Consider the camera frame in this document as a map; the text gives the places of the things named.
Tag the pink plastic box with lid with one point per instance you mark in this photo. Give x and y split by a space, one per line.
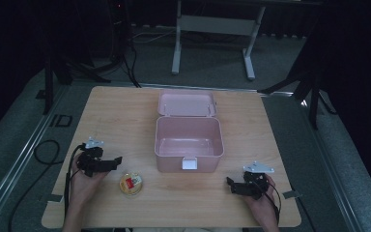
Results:
188 135

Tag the metal floor rail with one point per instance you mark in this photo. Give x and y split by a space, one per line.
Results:
331 180
19 158

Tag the person's left hand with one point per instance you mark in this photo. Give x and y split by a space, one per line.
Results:
83 185

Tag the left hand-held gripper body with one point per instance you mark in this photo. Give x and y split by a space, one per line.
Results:
91 162

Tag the small bowl with food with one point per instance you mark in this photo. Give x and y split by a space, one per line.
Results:
130 183

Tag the person's right hand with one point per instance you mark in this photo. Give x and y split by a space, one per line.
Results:
264 206

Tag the black tower with red light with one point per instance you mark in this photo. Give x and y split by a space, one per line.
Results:
119 29

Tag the black metal stand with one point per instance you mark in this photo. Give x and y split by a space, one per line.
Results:
48 83
314 96

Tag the white metal table frame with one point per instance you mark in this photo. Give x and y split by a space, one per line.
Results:
217 25

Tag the grey tape strip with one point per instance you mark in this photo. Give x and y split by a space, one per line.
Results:
292 194
54 198

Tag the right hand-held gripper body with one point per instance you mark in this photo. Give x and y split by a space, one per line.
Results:
254 185

